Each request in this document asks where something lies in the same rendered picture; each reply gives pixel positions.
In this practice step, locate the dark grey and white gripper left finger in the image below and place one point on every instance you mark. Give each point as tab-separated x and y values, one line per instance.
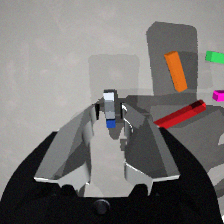
62	158

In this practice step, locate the small blue block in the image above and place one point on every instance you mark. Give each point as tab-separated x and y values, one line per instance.
110	123

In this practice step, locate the red rod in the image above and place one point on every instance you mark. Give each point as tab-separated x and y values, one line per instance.
182	114

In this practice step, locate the green rod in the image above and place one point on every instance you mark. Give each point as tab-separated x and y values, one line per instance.
214	57

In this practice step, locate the grey rod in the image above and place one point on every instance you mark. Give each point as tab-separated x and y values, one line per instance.
109	104

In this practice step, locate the small magenta block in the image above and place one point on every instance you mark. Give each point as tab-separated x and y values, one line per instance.
218	95

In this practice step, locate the orange rod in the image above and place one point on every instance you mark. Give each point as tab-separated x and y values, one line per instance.
176	70

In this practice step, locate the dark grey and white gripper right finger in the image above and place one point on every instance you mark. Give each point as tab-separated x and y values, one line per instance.
153	156

